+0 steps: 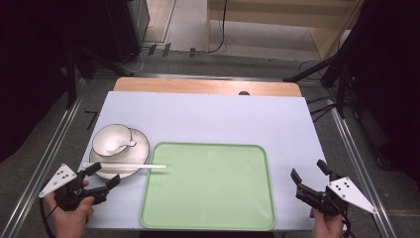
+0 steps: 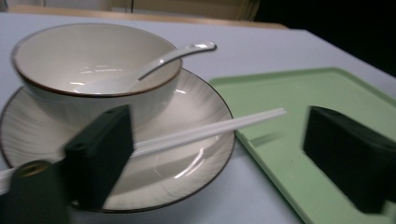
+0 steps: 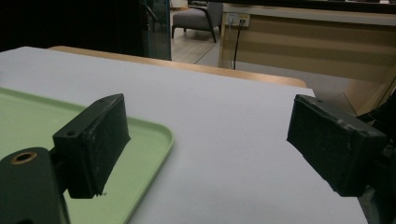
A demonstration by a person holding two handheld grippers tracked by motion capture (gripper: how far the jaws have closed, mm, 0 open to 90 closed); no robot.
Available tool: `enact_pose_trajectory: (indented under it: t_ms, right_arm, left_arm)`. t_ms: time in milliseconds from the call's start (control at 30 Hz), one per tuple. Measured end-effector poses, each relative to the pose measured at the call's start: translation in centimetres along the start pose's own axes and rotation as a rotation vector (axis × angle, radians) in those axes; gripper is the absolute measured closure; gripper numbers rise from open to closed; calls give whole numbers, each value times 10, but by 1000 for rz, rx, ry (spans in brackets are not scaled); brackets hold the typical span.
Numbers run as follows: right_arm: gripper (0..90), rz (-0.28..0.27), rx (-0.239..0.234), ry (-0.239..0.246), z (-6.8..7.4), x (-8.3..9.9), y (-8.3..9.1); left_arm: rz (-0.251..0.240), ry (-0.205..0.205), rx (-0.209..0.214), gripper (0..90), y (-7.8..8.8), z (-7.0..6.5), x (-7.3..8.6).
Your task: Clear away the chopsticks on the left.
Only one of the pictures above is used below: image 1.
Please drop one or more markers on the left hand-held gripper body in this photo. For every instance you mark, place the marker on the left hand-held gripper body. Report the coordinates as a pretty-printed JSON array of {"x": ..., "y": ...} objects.
[{"x": 67, "y": 198}]

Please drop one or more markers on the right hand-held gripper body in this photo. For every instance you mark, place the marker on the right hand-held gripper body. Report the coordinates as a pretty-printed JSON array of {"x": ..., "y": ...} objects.
[{"x": 330, "y": 201}]

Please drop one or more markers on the white chopstick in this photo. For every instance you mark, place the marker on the white chopstick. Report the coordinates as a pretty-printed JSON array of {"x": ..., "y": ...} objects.
[
  {"x": 132, "y": 167},
  {"x": 132, "y": 164}
]

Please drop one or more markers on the person's left hand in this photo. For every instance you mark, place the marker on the person's left hand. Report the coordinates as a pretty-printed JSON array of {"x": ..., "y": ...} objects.
[{"x": 69, "y": 223}]

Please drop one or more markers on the person's right hand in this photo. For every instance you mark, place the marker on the person's right hand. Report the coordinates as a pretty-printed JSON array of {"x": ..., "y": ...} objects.
[{"x": 327, "y": 226}]

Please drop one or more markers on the white ceramic spoon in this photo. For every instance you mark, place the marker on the white ceramic spoon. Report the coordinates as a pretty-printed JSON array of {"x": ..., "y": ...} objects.
[{"x": 115, "y": 147}]

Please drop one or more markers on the white bowl with dark rim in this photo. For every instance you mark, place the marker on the white bowl with dark rim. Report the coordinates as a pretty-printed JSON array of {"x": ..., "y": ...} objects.
[{"x": 105, "y": 135}]

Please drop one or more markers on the white plate with dark rim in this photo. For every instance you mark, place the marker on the white plate with dark rim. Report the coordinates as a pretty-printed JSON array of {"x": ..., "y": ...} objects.
[{"x": 141, "y": 152}]

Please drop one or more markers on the black metal stand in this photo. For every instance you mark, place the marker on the black metal stand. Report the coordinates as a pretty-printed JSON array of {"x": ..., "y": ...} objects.
[
  {"x": 343, "y": 86},
  {"x": 70, "y": 79}
]

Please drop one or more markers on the green plastic tray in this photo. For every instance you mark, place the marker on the green plastic tray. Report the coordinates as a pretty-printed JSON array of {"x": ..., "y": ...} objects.
[{"x": 208, "y": 188}]

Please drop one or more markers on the white table mat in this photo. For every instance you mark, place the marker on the white table mat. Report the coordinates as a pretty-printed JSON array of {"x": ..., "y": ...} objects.
[{"x": 214, "y": 119}]

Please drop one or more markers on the dark curtain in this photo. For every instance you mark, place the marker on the dark curtain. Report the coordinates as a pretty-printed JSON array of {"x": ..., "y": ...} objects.
[
  {"x": 389, "y": 82},
  {"x": 29, "y": 66}
]

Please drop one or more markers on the wooden table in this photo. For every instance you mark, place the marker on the wooden table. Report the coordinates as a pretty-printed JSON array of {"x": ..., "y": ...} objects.
[{"x": 198, "y": 86}]

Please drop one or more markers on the black cabinet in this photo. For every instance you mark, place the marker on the black cabinet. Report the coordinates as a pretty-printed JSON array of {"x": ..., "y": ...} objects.
[{"x": 127, "y": 29}]

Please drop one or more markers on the light wooden shelf unit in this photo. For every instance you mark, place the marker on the light wooden shelf unit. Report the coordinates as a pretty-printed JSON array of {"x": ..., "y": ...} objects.
[{"x": 297, "y": 13}]

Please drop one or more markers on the metal floor rail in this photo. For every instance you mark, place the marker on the metal floor rail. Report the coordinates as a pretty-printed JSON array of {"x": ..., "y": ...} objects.
[
  {"x": 360, "y": 172},
  {"x": 36, "y": 175},
  {"x": 204, "y": 76}
]

